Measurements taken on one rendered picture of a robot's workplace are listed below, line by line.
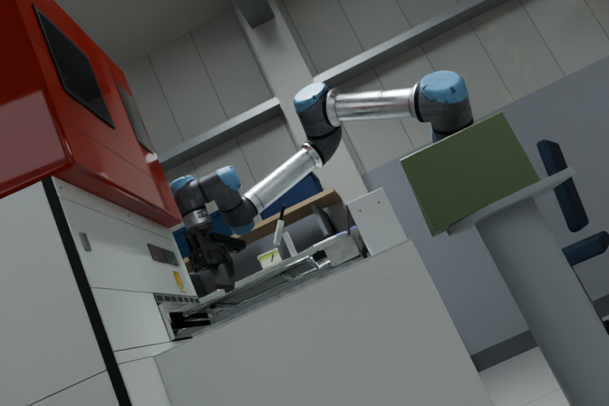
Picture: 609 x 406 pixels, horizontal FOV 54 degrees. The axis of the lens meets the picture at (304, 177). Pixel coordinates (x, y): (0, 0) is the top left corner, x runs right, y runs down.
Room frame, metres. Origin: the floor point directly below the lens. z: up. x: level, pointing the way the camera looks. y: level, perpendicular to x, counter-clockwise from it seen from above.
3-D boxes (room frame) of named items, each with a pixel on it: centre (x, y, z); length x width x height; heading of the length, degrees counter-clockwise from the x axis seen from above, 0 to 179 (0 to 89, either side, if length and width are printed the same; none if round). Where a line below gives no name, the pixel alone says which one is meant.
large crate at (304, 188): (3.99, 0.14, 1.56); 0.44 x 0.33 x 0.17; 85
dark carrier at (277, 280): (1.74, 0.26, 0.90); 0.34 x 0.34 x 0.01; 1
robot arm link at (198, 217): (1.67, 0.33, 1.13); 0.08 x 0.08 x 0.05
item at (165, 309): (1.72, 0.47, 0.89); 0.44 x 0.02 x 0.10; 1
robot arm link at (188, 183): (1.67, 0.33, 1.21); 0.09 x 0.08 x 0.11; 91
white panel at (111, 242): (1.54, 0.48, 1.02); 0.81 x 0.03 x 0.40; 1
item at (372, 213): (1.68, -0.11, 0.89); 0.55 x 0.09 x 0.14; 1
